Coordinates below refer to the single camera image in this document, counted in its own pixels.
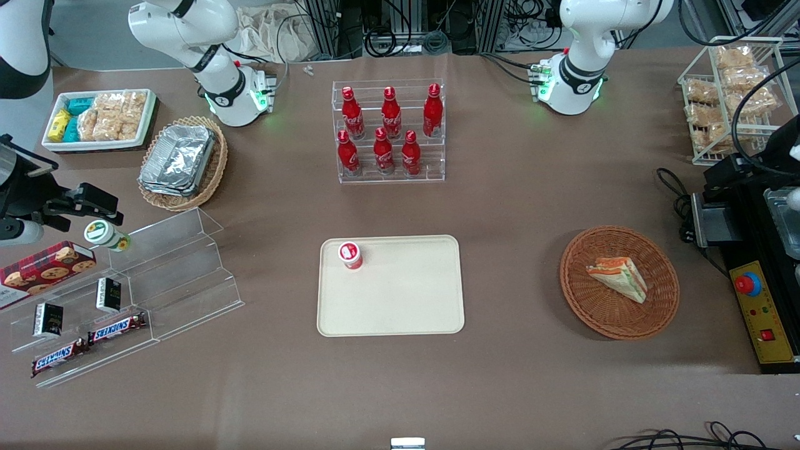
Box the aluminium foil container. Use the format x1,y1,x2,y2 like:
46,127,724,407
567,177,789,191
141,124,217,189
138,172,210,199

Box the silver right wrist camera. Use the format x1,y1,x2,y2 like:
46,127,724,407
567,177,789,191
0,219,44,246

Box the yellow snack packet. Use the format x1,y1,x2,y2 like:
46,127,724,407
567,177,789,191
48,109,73,142

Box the fried snack bag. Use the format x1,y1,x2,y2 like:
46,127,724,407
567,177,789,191
740,86,779,117
715,45,756,70
686,103,733,154
684,77,720,106
722,65,767,92

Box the white rectangular snack tray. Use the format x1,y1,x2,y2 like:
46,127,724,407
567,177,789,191
42,89,158,153

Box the coiled black cables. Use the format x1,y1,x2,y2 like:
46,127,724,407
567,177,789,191
364,27,452,59

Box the red emergency stop button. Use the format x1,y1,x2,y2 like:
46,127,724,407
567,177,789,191
735,272,764,298

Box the black box yellow control panel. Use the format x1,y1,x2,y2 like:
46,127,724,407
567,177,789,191
717,181,800,376

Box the red cola bottle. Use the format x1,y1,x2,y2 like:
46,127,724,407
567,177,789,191
342,86,366,140
401,130,423,177
381,86,403,140
373,127,396,176
337,129,361,177
422,83,444,138

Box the green sunflower yogurt bottle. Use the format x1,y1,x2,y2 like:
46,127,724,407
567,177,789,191
84,220,132,253

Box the triangle sandwich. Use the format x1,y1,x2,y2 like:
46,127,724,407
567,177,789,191
586,256,648,304

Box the clear acrylic step shelf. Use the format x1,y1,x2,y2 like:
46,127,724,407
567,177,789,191
106,207,245,342
0,266,158,389

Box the oval light wicker basket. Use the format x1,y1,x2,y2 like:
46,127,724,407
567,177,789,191
137,116,229,213

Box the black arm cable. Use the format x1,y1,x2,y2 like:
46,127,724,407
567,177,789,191
730,58,800,179

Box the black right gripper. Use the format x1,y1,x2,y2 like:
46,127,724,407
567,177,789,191
0,134,124,227

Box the red yogurt bottle white cap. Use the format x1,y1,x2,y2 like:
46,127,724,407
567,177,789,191
338,241,364,270

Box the black floor cables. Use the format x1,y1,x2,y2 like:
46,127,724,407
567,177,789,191
609,421,800,450

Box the black arm base cables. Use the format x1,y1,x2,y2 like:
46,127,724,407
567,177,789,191
480,52,542,86

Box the beige plastic tray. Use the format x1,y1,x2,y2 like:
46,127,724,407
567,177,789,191
317,235,465,338

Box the beige cloth bag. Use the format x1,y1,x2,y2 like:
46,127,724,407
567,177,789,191
236,5,321,64

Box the red tartan cookie box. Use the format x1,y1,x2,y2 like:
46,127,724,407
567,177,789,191
0,241,98,311

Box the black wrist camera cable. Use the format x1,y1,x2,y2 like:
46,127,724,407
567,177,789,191
656,167,696,245

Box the clear acrylic bottle rack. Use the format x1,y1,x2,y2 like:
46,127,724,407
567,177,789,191
331,78,446,184

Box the clear plastic tray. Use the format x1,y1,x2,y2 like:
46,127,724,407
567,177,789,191
764,186,800,260

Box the Snickers chocolate bar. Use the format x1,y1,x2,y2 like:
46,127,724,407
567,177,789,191
31,337,90,379
87,312,149,346

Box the white wire rack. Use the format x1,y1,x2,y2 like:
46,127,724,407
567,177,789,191
677,36,800,167

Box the small black box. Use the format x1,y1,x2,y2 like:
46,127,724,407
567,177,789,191
32,302,65,339
95,277,123,314

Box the clear rice cracker bag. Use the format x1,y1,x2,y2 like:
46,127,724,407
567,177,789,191
94,92,124,116
100,114,142,142
77,107,104,142
122,91,148,123

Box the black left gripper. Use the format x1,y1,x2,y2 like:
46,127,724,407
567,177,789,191
691,116,800,248

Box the round brown wicker basket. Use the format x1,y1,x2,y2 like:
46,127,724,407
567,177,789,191
560,226,680,341

